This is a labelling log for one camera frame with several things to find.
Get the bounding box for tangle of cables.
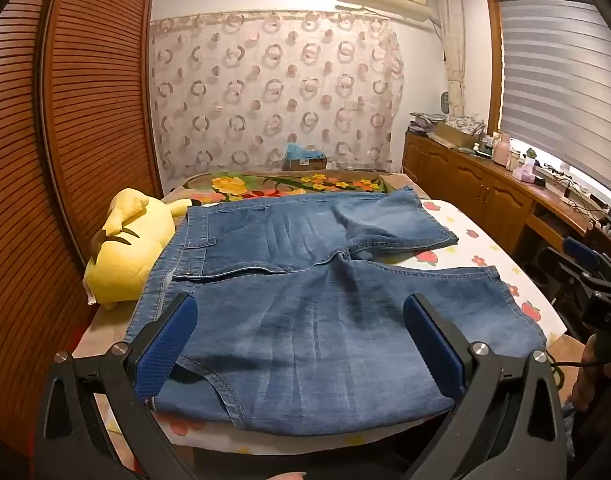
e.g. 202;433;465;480
540;165;611;221

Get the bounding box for cream lace curtain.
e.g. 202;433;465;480
433;0;469;121

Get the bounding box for floral print blanket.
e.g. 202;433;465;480
173;170;431;208

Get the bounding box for wooden window frame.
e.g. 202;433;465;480
485;0;507;136

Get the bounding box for grey striped window blind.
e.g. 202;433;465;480
498;0;611;201

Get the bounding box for small cardboard box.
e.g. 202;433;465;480
284;155;329;172

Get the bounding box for person's right hand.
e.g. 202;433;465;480
571;334;609;411

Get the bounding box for brown wooden cabinet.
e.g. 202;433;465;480
403;130;611;271

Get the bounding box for blue cloth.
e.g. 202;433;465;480
286;142;326;161

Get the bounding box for pink bottle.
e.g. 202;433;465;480
493;132;512;167

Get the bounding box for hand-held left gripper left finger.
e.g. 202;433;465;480
33;292;201;480

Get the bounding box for strawberry print white bedsheet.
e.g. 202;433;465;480
93;197;569;466

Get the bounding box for pile of printed packets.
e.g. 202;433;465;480
409;110;447;136

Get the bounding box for flat cardboard box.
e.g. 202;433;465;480
435;120;486;149

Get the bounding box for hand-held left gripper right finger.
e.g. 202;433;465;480
402;292;573;480

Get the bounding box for brown louvered wardrobe door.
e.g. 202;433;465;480
0;0;94;461
38;0;164;266

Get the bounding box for ring pattern wall cloth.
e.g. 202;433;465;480
150;10;405;188

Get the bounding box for beige bedding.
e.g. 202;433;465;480
76;305;136;361

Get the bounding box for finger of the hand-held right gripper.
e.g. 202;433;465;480
562;236;611;294

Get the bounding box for blue denim pants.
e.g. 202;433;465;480
126;186;547;436

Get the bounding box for yellow plush toy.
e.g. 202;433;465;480
83;187;194;311

